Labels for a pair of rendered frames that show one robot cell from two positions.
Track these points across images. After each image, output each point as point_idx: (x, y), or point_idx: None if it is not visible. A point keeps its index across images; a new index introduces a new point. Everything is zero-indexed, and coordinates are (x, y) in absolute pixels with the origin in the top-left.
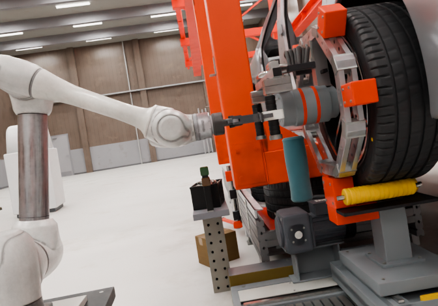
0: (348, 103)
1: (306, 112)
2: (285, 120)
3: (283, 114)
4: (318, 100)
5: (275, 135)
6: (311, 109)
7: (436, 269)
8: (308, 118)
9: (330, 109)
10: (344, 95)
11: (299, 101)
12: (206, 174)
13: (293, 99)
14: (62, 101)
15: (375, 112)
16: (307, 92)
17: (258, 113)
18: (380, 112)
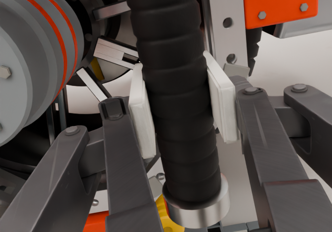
0: (282, 16)
1: (66, 70)
2: (27, 119)
3: (29, 91)
4: (70, 26)
5: (228, 184)
6: (70, 55)
7: (193, 230)
8: (62, 88)
9: (82, 53)
10: None
11: (49, 31)
12: None
13: (25, 21)
14: None
15: (252, 36)
16: None
17: (321, 94)
18: (260, 36)
